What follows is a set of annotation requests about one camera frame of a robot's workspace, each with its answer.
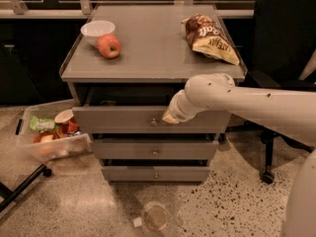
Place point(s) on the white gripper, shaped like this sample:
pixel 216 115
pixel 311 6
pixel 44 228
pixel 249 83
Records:
pixel 177 109

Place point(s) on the grey top drawer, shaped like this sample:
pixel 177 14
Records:
pixel 144 119

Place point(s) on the grey drawer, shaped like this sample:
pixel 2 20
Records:
pixel 155 173
pixel 154 149
pixel 144 119

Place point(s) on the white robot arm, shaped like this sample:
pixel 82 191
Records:
pixel 289 113

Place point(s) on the grey drawer cabinet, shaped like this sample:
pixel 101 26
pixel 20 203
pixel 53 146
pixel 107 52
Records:
pixel 154 64

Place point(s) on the grey middle drawer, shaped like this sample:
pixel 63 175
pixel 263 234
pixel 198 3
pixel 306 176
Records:
pixel 154 149

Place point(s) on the grey bottom drawer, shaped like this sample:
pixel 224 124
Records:
pixel 155 173

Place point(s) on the brown yellow chip bag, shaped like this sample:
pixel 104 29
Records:
pixel 205 36

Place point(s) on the red apple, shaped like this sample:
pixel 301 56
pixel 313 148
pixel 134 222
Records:
pixel 109 46

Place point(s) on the round floor marker disc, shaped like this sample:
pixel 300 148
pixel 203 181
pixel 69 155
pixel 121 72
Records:
pixel 154 216

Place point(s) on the small white dish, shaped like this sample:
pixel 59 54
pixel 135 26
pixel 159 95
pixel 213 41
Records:
pixel 64 116

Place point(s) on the white bowl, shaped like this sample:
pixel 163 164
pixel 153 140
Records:
pixel 93 30

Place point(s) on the clear plastic storage bin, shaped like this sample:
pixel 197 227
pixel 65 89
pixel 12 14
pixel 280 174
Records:
pixel 65 140

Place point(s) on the black office chair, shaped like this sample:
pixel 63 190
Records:
pixel 283 46

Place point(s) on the green snack packet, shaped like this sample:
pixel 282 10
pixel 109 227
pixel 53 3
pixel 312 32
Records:
pixel 42 124

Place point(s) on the black stand leg with wheel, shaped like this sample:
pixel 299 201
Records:
pixel 8 196

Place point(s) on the metal railing frame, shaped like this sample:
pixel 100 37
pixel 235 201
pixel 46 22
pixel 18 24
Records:
pixel 49 0

